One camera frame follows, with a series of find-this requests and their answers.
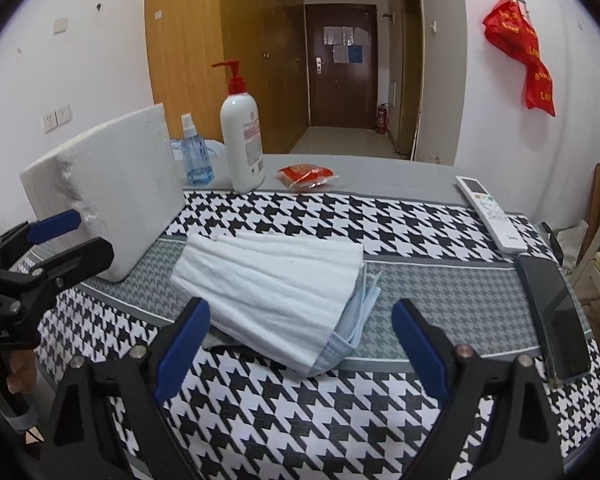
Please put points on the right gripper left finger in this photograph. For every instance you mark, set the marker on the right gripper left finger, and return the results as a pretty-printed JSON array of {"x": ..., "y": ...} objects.
[{"x": 84, "y": 443}]

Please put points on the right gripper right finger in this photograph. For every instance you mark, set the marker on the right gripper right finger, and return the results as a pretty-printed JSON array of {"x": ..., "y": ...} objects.
[{"x": 521, "y": 440}]

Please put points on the wooden boards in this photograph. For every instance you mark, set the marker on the wooden boards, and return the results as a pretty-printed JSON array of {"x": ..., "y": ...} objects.
[{"x": 593, "y": 217}]

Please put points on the red snack packet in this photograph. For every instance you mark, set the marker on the red snack packet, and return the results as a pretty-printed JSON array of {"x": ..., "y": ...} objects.
[{"x": 302, "y": 177}]

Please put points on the light blue cloth pile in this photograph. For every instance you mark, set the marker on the light blue cloth pile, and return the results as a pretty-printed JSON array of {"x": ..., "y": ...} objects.
[{"x": 215, "y": 149}]

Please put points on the houndstooth table cloth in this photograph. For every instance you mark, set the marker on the houndstooth table cloth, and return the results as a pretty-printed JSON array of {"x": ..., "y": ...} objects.
[{"x": 240, "y": 415}]

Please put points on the white towel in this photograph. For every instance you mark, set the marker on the white towel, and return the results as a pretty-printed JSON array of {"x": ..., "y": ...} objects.
[{"x": 279, "y": 295}]

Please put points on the white foam box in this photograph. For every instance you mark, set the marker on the white foam box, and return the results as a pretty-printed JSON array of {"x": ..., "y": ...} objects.
[{"x": 120, "y": 177}]

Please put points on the person left hand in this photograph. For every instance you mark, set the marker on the person left hand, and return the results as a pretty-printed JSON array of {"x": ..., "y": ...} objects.
[{"x": 22, "y": 372}]

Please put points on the red plastic bag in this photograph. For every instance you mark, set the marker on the red plastic bag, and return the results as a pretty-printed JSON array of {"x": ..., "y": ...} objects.
[{"x": 506, "y": 28}]

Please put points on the black smartphone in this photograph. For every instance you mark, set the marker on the black smartphone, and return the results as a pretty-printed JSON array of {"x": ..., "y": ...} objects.
[{"x": 555, "y": 319}]

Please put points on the light blue face masks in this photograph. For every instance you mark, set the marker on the light blue face masks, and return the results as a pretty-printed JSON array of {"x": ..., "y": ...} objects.
[{"x": 346, "y": 336}]

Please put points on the blue spray bottle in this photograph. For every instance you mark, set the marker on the blue spray bottle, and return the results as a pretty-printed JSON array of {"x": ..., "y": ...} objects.
[{"x": 196, "y": 159}]

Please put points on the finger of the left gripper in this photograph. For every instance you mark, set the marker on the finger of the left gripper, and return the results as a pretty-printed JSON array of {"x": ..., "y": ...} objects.
[
  {"x": 34, "y": 293},
  {"x": 18, "y": 240}
]

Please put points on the dark brown entrance door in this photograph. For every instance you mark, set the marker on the dark brown entrance door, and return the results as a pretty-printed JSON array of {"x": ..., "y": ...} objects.
[{"x": 343, "y": 64}]

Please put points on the wooden wardrobe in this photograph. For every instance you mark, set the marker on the wooden wardrobe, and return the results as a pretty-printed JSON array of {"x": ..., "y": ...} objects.
[{"x": 188, "y": 43}]

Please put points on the white remote control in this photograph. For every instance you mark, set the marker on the white remote control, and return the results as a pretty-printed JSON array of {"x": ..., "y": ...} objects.
[{"x": 506, "y": 237}]

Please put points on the red fire extinguisher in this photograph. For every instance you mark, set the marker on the red fire extinguisher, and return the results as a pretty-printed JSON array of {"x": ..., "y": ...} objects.
[{"x": 382, "y": 119}]

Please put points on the white pump lotion bottle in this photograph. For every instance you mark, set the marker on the white pump lotion bottle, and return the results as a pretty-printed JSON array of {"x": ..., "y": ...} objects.
[{"x": 241, "y": 131}]

